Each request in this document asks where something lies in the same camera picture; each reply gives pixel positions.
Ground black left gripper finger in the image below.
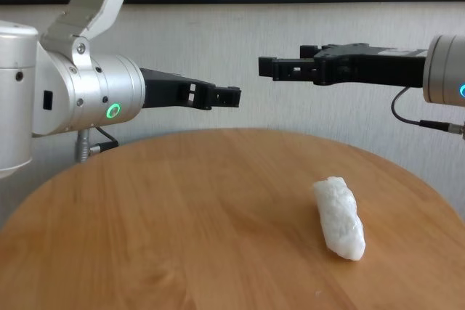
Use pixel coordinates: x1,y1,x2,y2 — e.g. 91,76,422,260
211,85,243,109

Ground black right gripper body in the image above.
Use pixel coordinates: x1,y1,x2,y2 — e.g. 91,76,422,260
313,42,430,89

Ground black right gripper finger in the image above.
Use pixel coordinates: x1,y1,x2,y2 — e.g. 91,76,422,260
257,55,317,83
299,44,323,59

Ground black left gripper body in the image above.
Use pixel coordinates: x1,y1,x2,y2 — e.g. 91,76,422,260
139,67,216,111

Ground white plastic sandbag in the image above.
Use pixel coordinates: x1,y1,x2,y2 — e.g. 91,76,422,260
312,175,366,262

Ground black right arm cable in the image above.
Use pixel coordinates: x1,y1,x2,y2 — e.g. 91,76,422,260
391,86,465,135

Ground left arm cable with plug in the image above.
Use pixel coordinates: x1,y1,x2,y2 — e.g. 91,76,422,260
74,126,120,163

